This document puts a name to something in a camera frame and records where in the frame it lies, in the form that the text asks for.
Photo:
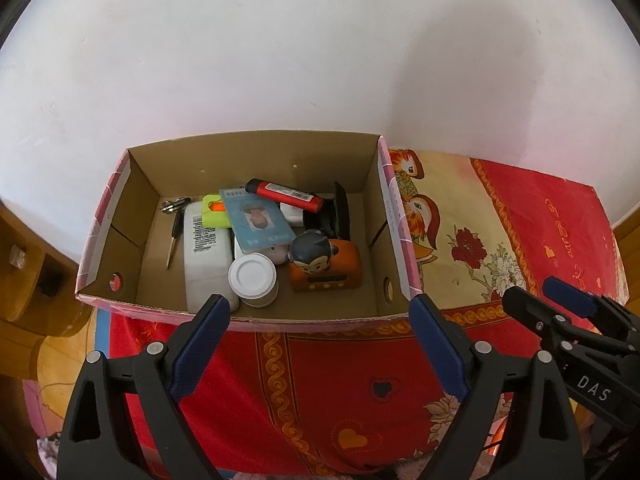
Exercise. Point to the printed photo card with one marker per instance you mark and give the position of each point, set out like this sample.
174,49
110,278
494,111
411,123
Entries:
255,220

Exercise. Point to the pink patterned cardboard box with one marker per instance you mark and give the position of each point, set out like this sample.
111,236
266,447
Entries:
350,170

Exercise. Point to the red printed blanket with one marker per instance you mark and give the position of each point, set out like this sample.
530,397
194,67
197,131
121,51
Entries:
350,385

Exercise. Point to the small clear plastic object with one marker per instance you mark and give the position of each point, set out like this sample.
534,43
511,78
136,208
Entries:
17,256

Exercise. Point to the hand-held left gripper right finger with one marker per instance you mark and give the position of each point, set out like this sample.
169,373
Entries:
440,345

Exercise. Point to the black car key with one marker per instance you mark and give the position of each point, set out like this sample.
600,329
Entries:
175,230

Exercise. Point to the orange digital timer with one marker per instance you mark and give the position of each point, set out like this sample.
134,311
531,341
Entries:
345,265

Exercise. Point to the white plastic bottle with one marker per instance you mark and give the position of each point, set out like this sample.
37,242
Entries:
207,260

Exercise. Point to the pink fuzzy cloth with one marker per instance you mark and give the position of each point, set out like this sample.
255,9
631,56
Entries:
50,457

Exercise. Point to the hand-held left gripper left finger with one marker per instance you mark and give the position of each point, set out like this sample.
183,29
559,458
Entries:
200,345

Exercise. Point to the red tube with black ends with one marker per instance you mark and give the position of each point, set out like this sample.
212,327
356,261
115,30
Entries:
282,194

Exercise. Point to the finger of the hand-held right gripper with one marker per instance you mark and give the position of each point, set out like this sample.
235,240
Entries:
530,310
570,296

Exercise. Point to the white round jar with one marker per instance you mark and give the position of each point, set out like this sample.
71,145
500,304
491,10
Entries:
252,277

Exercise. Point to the black plastic holder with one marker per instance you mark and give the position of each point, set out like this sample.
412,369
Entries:
330,217

